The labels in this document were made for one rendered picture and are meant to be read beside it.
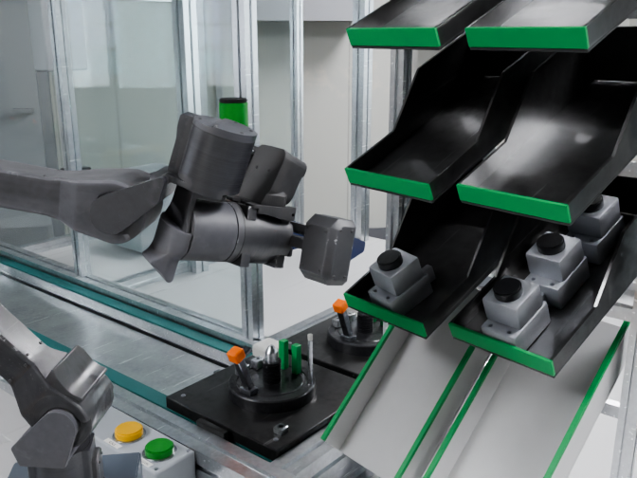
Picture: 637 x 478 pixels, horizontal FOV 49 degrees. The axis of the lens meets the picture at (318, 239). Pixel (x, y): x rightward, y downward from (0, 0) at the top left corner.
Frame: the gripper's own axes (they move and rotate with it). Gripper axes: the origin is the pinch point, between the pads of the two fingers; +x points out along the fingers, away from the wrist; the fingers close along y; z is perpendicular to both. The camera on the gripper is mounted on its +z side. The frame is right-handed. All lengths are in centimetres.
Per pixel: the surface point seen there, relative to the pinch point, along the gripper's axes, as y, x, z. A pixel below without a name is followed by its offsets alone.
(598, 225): -15.7, 27.9, 6.0
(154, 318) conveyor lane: 75, 24, -29
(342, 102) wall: 324, 287, 57
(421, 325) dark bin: -5.3, 12.7, -8.3
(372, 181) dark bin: 2.8, 9.2, 6.8
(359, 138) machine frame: 109, 106, 19
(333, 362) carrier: 31, 35, -26
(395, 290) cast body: -0.6, 12.6, -5.3
